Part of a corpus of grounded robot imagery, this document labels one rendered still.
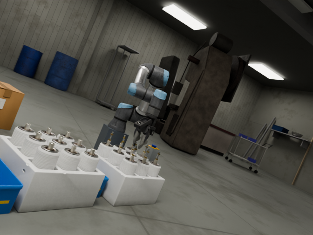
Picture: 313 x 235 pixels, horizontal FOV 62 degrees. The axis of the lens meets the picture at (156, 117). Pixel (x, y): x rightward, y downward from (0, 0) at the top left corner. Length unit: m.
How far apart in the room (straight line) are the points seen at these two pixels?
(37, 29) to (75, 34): 1.04
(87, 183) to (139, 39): 7.93
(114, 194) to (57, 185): 0.40
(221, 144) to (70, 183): 7.51
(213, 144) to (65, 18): 5.78
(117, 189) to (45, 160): 0.50
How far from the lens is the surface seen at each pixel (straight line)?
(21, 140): 1.39
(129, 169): 1.54
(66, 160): 1.26
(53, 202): 1.29
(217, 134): 8.36
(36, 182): 1.18
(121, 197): 1.55
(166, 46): 9.42
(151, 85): 1.99
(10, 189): 1.14
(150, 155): 1.96
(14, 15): 8.49
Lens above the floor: 0.60
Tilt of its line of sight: 2 degrees down
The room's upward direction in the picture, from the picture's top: 23 degrees clockwise
